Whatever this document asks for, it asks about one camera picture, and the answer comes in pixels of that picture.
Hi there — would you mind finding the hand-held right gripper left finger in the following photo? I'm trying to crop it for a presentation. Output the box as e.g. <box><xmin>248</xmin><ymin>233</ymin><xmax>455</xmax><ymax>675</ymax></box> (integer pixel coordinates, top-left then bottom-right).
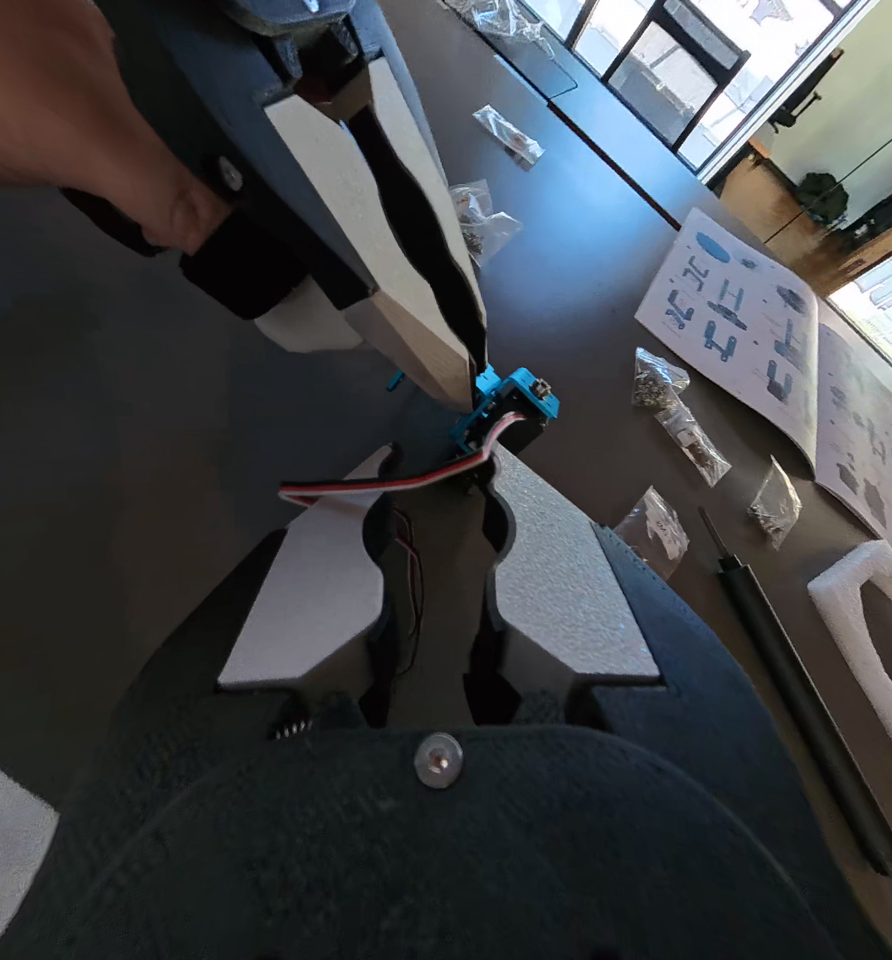
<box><xmin>217</xmin><ymin>442</ymin><xmax>405</xmax><ymax>727</ymax></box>

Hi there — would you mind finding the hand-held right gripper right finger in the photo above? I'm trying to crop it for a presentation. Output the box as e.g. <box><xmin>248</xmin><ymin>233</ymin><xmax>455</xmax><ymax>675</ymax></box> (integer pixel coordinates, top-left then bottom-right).
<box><xmin>464</xmin><ymin>446</ymin><xmax>662</xmax><ymax>727</ymax></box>

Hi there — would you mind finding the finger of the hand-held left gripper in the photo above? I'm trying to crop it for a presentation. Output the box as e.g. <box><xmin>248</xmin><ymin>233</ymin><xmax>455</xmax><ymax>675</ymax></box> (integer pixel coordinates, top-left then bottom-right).
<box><xmin>369</xmin><ymin>55</ymin><xmax>489</xmax><ymax>370</ymax></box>
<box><xmin>263</xmin><ymin>93</ymin><xmax>486</xmax><ymax>411</ymax></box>

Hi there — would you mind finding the labelled clear bag of screws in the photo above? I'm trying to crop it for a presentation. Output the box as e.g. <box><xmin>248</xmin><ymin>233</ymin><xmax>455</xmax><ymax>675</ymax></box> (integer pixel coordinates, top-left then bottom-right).
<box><xmin>614</xmin><ymin>486</ymin><xmax>690</xmax><ymax>582</ymax></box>

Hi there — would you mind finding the red white black servo cable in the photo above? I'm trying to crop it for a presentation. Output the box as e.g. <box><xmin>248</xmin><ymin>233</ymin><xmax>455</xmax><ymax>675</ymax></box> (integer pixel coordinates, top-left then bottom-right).
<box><xmin>278</xmin><ymin>412</ymin><xmax>529</xmax><ymax>676</ymax></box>

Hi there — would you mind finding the dark grey desk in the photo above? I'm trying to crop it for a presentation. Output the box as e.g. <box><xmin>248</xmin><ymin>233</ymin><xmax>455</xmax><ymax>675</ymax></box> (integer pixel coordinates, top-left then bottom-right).
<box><xmin>0</xmin><ymin>0</ymin><xmax>892</xmax><ymax>960</ymax></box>

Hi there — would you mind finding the person's left hand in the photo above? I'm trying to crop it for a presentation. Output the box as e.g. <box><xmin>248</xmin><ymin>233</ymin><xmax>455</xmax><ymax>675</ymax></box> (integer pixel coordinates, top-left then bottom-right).
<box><xmin>0</xmin><ymin>0</ymin><xmax>237</xmax><ymax>255</ymax></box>

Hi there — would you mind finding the clear plastic parts bag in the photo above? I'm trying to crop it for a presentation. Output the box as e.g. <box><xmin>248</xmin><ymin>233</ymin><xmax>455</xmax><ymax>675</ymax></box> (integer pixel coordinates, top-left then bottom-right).
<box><xmin>656</xmin><ymin>401</ymin><xmax>732</xmax><ymax>489</ymax></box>
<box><xmin>472</xmin><ymin>105</ymin><xmax>546</xmax><ymax>168</ymax></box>
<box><xmin>747</xmin><ymin>453</ymin><xmax>803</xmax><ymax>550</ymax></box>
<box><xmin>448</xmin><ymin>180</ymin><xmax>523</xmax><ymax>265</ymax></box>

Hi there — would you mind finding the crumpled clear plastic wrap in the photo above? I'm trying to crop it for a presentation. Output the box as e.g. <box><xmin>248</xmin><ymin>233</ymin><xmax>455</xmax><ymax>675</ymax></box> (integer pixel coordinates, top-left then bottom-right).
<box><xmin>442</xmin><ymin>0</ymin><xmax>559</xmax><ymax>42</ymax></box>

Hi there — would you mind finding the black screwdriver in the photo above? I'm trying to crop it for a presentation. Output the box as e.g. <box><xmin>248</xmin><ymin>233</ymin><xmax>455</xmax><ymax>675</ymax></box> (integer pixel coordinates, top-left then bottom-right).
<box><xmin>697</xmin><ymin>506</ymin><xmax>892</xmax><ymax>879</ymax></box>

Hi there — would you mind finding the clear bag of silver screws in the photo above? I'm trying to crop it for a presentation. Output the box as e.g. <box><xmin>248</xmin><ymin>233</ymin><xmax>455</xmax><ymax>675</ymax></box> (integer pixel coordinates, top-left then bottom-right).
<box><xmin>633</xmin><ymin>346</ymin><xmax>690</xmax><ymax>410</ymax></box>

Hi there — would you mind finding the assembly instruction booklet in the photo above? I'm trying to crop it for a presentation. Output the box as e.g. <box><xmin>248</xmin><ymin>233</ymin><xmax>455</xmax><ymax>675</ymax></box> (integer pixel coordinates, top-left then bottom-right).
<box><xmin>635</xmin><ymin>207</ymin><xmax>892</xmax><ymax>582</ymax></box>

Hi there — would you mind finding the large office window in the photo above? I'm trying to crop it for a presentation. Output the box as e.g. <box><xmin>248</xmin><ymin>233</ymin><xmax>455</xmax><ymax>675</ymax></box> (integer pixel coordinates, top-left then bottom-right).
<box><xmin>528</xmin><ymin>0</ymin><xmax>878</xmax><ymax>174</ymax></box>

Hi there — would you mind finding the black office chair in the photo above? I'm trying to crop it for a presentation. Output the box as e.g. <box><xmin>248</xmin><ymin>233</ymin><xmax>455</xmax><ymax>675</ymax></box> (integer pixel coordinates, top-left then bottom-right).
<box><xmin>768</xmin><ymin>46</ymin><xmax>846</xmax><ymax>135</ymax></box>

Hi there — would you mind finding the person's white shirt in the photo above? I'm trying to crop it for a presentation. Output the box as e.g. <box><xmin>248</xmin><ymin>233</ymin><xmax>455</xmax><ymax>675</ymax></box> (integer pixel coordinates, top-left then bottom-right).
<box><xmin>0</xmin><ymin>746</ymin><xmax>60</xmax><ymax>960</ymax></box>

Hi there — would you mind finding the dark green bag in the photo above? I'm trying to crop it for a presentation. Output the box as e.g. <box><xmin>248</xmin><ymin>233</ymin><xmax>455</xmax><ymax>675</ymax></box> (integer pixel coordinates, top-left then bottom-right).
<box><xmin>794</xmin><ymin>171</ymin><xmax>850</xmax><ymax>226</ymax></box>

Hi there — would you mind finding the grey desk with cable tray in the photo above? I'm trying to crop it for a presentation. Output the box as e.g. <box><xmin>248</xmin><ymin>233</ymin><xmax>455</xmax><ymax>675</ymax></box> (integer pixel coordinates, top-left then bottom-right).
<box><xmin>423</xmin><ymin>0</ymin><xmax>717</xmax><ymax>230</ymax></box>

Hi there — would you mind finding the white foam packing frame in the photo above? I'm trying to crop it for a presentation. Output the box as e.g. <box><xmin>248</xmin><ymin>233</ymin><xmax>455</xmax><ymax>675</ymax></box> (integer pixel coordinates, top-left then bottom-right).
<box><xmin>807</xmin><ymin>540</ymin><xmax>892</xmax><ymax>776</ymax></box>

